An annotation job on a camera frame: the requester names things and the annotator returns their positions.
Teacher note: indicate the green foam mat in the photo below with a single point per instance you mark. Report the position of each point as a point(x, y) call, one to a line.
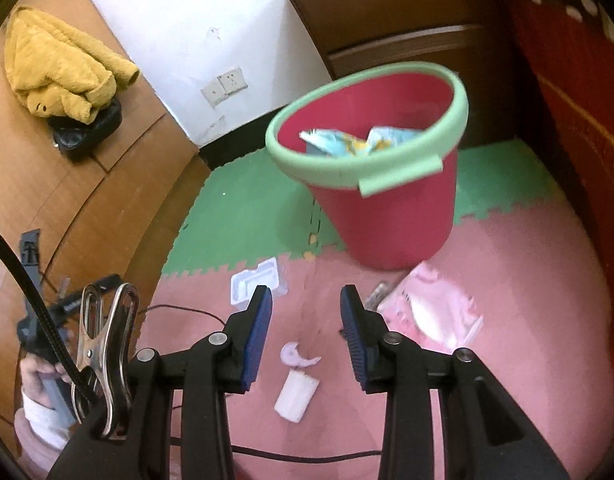
point(237, 210)

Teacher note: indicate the pink and white scrap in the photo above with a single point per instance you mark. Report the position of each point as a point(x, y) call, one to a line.
point(292, 352)

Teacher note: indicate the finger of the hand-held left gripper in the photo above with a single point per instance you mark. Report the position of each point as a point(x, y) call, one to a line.
point(31, 260)
point(94, 292)

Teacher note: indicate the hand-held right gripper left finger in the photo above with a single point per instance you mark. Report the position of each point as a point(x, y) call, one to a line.
point(257, 340)

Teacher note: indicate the yellow fleece jacket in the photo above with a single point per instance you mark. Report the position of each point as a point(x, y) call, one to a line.
point(52, 60)

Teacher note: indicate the red blanket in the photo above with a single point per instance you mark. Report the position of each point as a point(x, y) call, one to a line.
point(577, 110)

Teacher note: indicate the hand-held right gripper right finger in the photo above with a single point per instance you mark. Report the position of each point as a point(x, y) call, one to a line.
point(354, 340)

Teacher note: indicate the person's left hand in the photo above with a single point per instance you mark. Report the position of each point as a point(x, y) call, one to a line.
point(37, 375)

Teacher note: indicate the small brown scrap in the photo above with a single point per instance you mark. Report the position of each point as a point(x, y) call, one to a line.
point(379, 295)

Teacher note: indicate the wooden wardrobe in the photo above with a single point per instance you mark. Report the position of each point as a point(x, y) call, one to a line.
point(112, 200)

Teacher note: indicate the dark wooden nightstand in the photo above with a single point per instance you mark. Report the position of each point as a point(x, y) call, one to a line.
point(387, 15)

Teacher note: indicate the pink plastic packet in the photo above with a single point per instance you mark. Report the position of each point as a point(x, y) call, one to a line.
point(432, 310)

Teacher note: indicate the floral pale blue packet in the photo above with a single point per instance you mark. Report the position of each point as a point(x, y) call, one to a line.
point(347, 142)

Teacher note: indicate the metal spring clip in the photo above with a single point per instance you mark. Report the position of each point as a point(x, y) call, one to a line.
point(112, 360)

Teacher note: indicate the black bag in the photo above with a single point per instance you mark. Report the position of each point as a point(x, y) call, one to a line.
point(87, 132)

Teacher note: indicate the white paper roll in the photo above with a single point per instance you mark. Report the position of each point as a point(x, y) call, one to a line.
point(294, 395)

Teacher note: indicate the white wall socket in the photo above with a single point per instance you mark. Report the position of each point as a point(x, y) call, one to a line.
point(233, 81)

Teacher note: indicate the white plastic tray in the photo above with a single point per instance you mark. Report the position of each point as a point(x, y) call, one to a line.
point(252, 280)

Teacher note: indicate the pink foam mat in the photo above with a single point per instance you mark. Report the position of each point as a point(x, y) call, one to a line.
point(512, 285)

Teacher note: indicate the red bucket with green rim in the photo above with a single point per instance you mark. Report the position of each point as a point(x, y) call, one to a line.
point(387, 210)

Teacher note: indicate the person's left forearm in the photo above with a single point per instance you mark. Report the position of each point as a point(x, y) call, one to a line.
point(37, 420)

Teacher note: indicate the white wall switch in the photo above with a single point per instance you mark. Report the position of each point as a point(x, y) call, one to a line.
point(212, 91)

